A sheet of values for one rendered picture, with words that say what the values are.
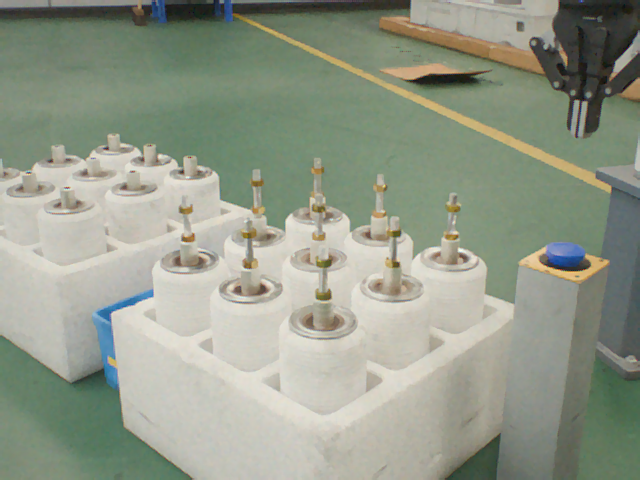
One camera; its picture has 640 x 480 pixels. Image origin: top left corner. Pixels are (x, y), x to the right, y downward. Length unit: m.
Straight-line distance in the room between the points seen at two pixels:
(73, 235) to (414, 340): 0.56
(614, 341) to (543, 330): 0.46
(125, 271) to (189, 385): 0.34
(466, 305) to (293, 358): 0.27
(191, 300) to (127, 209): 0.34
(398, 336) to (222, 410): 0.22
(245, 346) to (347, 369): 0.14
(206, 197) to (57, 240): 0.27
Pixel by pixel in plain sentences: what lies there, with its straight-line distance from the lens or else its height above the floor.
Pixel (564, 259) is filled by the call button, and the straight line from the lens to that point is 0.82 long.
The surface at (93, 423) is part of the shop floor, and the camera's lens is 1.13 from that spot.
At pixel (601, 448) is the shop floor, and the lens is 1.11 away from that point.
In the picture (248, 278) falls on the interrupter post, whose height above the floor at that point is 0.27.
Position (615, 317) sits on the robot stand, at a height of 0.08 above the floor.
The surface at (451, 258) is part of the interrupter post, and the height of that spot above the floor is 0.26.
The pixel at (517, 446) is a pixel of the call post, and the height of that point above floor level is 0.09.
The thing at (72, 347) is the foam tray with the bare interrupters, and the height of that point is 0.06.
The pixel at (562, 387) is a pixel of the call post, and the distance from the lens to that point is 0.86.
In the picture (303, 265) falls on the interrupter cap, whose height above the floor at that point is 0.25.
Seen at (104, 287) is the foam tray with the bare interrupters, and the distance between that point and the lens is 1.20.
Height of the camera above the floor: 0.63
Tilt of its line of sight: 22 degrees down
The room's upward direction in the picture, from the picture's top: straight up
